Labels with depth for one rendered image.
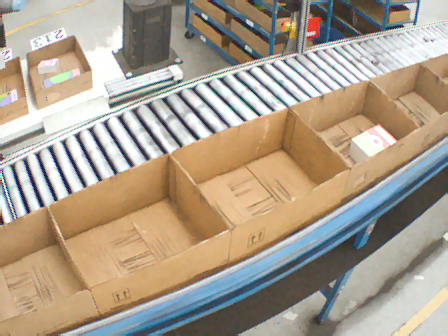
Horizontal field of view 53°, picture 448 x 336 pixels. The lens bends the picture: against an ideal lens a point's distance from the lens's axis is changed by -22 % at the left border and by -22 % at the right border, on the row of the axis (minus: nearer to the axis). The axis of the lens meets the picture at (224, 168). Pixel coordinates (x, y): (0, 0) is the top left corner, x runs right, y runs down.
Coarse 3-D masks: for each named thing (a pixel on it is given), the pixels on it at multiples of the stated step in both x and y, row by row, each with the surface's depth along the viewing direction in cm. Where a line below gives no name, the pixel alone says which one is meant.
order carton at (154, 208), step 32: (160, 160) 144; (96, 192) 137; (128, 192) 145; (160, 192) 152; (192, 192) 140; (64, 224) 137; (96, 224) 145; (128, 224) 148; (160, 224) 148; (192, 224) 148; (224, 224) 130; (96, 256) 138; (128, 256) 140; (160, 256) 140; (192, 256) 126; (224, 256) 135; (96, 288) 113; (128, 288) 121; (160, 288) 129
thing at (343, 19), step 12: (348, 0) 339; (384, 0) 307; (420, 0) 317; (324, 12) 363; (336, 12) 362; (360, 12) 327; (372, 12) 330; (384, 12) 305; (348, 24) 350; (384, 24) 311; (396, 24) 324; (348, 36) 375
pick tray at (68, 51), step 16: (48, 48) 223; (64, 48) 229; (80, 48) 218; (32, 64) 223; (64, 64) 223; (80, 64) 223; (32, 80) 200; (64, 80) 199; (80, 80) 204; (48, 96) 199; (64, 96) 205
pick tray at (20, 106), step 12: (12, 60) 214; (0, 72) 214; (12, 72) 219; (0, 84) 213; (12, 84) 213; (24, 96) 207; (0, 108) 188; (12, 108) 192; (24, 108) 196; (0, 120) 192; (12, 120) 196
